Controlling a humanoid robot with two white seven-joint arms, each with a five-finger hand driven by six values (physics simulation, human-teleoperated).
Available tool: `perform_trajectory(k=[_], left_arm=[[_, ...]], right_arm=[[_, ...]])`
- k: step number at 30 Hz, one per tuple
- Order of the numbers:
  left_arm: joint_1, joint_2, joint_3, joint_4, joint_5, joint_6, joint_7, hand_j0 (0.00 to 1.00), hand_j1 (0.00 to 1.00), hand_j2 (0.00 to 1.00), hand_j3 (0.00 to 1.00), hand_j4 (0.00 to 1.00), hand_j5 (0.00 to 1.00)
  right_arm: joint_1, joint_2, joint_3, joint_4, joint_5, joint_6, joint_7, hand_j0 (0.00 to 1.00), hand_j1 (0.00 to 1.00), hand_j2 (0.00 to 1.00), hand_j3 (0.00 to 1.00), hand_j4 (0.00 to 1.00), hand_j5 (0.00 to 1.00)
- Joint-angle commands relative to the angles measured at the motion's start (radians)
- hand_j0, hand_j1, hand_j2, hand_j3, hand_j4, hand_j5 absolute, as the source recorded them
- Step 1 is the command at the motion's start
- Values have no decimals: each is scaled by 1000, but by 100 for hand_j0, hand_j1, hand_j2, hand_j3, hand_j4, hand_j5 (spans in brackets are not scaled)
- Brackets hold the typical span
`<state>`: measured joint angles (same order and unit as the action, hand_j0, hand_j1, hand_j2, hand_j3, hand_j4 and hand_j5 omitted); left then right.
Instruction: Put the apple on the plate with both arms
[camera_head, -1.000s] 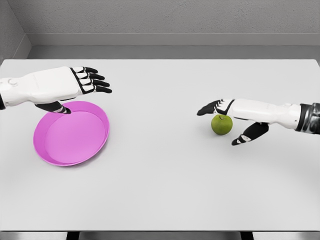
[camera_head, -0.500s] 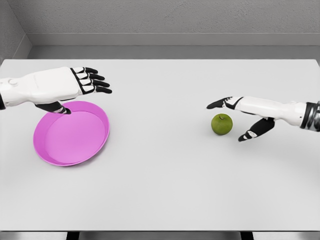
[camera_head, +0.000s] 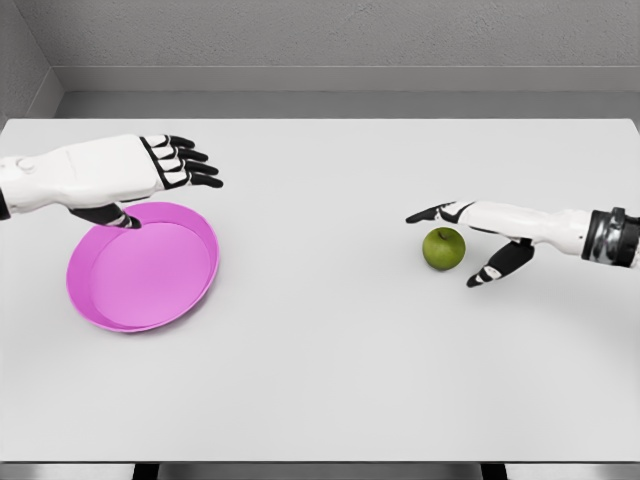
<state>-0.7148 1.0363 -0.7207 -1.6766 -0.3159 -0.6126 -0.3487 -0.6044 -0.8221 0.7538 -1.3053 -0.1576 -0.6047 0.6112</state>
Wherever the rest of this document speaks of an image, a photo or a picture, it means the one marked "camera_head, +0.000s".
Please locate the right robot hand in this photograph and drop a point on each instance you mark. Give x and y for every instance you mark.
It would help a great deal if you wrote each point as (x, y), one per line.
(492, 215)

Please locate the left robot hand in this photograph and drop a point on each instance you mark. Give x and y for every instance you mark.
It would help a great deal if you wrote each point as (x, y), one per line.
(110, 167)

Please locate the pink round plate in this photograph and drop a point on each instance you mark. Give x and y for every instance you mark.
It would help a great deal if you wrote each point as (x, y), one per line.
(145, 270)

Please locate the green apple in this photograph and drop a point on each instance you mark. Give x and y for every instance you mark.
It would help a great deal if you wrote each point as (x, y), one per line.
(443, 248)

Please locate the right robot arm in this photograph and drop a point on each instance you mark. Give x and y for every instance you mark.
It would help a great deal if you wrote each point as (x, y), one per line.
(590, 232)

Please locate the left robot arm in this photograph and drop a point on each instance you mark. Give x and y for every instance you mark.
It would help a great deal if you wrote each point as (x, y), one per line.
(25, 185)

